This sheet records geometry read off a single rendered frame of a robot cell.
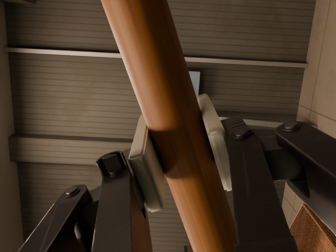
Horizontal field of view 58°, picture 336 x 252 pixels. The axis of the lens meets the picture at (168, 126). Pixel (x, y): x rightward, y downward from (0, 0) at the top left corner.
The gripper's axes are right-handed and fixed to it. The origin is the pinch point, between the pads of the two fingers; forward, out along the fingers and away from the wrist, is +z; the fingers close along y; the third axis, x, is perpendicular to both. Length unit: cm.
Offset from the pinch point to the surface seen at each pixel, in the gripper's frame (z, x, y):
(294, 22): 341, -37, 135
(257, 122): 293, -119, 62
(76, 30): 338, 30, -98
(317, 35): 324, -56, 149
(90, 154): 312, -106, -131
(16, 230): 306, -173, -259
